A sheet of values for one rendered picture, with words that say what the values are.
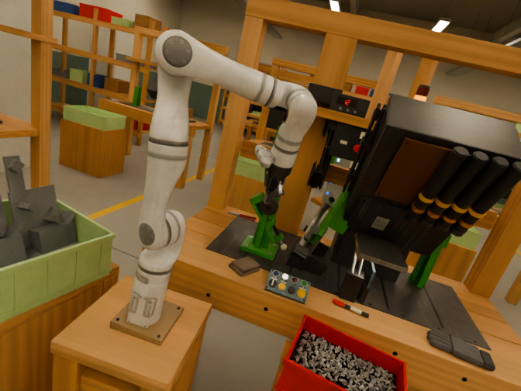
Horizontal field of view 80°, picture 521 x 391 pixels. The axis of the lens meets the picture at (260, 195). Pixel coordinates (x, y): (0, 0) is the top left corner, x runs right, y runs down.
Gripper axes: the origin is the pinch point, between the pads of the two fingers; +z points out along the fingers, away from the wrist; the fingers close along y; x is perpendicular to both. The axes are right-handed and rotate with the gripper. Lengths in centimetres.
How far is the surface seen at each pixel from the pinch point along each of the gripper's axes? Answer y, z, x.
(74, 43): 842, 229, 200
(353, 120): 37, -13, -47
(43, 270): -1, 29, 63
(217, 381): -6, 130, -6
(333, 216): 4.5, 12.4, -32.3
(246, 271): -3.6, 32.3, 0.4
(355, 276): -15.9, 22.8, -36.2
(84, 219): 25, 34, 56
